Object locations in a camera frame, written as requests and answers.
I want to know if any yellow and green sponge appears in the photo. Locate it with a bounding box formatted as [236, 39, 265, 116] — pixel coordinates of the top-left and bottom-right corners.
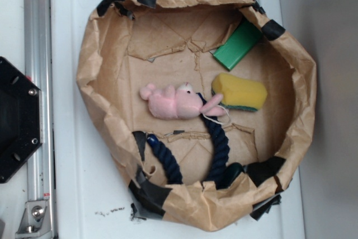
[211, 73, 268, 111]

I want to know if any green rectangular sponge block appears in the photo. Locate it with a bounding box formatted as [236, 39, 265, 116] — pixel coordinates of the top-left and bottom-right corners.
[213, 20, 263, 71]

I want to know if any pink plush bunny toy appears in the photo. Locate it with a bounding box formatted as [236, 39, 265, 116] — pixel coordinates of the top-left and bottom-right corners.
[139, 83, 228, 120]

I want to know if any brown paper bag bin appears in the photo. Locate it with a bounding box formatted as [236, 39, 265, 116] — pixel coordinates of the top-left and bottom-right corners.
[76, 0, 317, 231]

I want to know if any dark green round object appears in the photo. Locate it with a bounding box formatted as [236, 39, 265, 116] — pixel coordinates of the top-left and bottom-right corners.
[216, 162, 244, 190]

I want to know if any white tray board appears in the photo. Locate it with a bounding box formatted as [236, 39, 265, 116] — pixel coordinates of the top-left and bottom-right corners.
[51, 0, 305, 238]

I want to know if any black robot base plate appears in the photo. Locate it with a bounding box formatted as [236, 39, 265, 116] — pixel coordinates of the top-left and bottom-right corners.
[1, 57, 42, 184]

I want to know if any metal corner bracket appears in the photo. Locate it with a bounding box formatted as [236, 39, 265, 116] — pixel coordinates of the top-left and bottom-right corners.
[15, 200, 53, 238]

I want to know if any aluminium extrusion rail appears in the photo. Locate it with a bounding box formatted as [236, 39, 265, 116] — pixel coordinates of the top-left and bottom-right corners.
[24, 0, 58, 238]

